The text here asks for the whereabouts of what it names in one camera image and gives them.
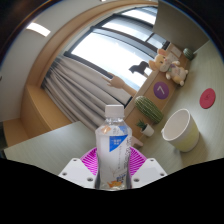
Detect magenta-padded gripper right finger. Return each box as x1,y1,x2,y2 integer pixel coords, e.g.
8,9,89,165
128,146,168,189

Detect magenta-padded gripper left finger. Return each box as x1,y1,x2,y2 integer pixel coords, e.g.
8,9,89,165
58,146,99,190

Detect clear plastic water bottle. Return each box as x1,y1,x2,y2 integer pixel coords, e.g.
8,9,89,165
94,104,133,192

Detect grey-green desk divider panel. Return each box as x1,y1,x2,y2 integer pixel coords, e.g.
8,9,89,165
156,0,211,53
3,120,101,168

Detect small plant in white pot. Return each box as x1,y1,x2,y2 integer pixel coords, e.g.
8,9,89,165
135,119,155,138

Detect white and yellow cup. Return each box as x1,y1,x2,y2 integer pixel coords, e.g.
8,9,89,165
161,108,200,153

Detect tall green cactus ornament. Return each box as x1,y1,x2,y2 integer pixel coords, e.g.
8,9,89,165
134,95,165,125

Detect grey curtain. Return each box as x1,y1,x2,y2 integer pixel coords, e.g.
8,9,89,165
41,54,133,133

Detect round purple number sign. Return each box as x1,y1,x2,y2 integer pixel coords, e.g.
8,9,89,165
153,81,170,100

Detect flat round red coaster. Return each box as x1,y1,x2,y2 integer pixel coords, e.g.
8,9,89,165
199,87,217,110

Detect black horse figure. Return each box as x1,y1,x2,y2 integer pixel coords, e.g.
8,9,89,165
128,60,151,78

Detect plush mouse toy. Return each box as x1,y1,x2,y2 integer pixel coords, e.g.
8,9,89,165
148,48,189,87

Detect small round green cactus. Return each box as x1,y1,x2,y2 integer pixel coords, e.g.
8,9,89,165
182,47,196,61

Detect ceiling lights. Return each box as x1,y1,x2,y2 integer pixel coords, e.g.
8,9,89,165
25,0,108,38

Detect window with dark frame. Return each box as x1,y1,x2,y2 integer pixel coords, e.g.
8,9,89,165
63,4,171,108

